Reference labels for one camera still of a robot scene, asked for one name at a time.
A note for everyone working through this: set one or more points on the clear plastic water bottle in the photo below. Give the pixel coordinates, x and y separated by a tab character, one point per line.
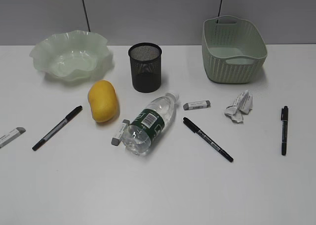
153	120

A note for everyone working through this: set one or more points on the yellow mango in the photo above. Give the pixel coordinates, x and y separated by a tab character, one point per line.
103	101

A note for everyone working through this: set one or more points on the black marker pen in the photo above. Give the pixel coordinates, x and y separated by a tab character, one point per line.
195	129
284	119
57	128

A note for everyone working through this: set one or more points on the white waste paper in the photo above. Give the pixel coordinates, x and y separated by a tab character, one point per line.
242	105

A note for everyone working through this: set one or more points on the grey white eraser right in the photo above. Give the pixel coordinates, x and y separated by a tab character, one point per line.
196	105

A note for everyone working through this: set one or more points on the grey white eraser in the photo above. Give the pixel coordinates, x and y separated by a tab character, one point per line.
10	136
116	139
196	105

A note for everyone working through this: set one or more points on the black mesh pen holder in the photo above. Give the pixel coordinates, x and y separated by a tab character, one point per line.
145	62

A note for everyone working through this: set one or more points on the grey white eraser middle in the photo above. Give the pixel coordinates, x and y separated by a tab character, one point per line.
116	139

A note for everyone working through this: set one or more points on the pale green plastic basket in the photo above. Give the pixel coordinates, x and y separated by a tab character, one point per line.
233	50

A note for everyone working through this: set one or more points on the pale green wavy plate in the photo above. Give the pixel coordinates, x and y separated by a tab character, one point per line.
73	58

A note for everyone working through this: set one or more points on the grey white eraser left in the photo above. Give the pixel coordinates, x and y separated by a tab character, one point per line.
10	136

